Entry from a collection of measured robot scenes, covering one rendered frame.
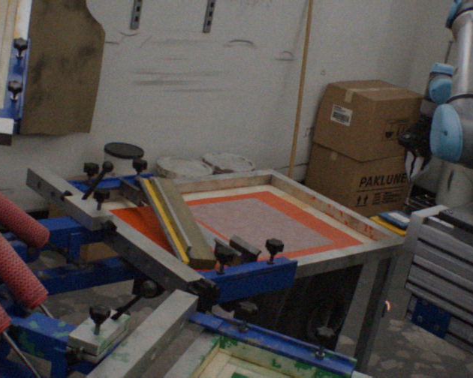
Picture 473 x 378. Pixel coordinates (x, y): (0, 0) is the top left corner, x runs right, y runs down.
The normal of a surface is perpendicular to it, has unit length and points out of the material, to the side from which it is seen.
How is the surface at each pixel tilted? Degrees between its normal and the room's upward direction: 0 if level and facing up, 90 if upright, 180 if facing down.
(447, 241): 90
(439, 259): 90
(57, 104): 90
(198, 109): 90
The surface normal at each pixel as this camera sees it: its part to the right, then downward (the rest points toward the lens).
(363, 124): -0.68, 0.11
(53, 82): 0.21, 0.34
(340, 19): 0.65, 0.37
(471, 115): 0.02, -0.64
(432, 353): 0.19, -0.93
